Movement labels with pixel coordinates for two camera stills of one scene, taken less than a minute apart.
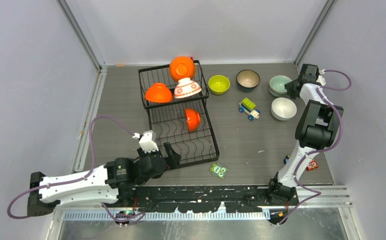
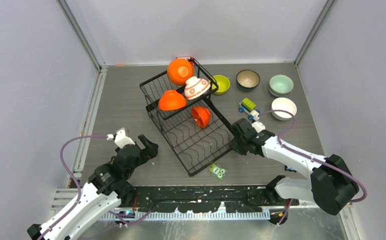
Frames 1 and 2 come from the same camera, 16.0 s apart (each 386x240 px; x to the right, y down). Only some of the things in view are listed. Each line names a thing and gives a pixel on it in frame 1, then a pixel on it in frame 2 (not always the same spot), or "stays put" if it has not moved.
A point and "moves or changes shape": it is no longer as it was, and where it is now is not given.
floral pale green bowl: [277, 84] stays put
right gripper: [289, 86] to [235, 145]
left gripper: [172, 157] to [150, 148]
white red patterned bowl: [185, 87] to [195, 87]
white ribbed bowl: [283, 109] stays put
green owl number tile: [217, 169] stays put
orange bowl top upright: [181, 67] stays put
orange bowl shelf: [158, 93] to [171, 99]
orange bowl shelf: [193, 119] to [202, 116]
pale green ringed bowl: [278, 91] moves or changes shape
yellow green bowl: [219, 84] stays put
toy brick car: [248, 106] stays put
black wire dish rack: [179, 113] moves or changes shape
